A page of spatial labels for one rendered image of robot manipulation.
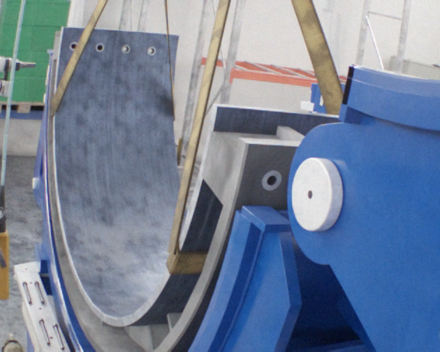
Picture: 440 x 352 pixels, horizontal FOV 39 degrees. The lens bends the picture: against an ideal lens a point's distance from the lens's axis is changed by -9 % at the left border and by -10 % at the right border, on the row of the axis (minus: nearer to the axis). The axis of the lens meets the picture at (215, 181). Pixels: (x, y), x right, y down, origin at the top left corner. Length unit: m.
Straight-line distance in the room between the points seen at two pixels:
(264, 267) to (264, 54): 8.77
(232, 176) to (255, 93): 8.71
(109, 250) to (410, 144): 2.22
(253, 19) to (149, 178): 6.71
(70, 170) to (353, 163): 2.35
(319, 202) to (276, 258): 0.23
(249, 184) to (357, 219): 0.38
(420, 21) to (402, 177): 10.92
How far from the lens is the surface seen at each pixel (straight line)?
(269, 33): 10.10
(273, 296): 1.39
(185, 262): 1.76
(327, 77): 2.04
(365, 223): 1.12
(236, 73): 8.39
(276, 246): 1.37
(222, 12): 1.89
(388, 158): 1.07
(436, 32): 12.25
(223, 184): 1.50
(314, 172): 1.20
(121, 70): 3.57
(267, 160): 1.45
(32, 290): 3.64
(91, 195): 3.30
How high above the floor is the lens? 2.55
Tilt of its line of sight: 16 degrees down
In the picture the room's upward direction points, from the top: 9 degrees clockwise
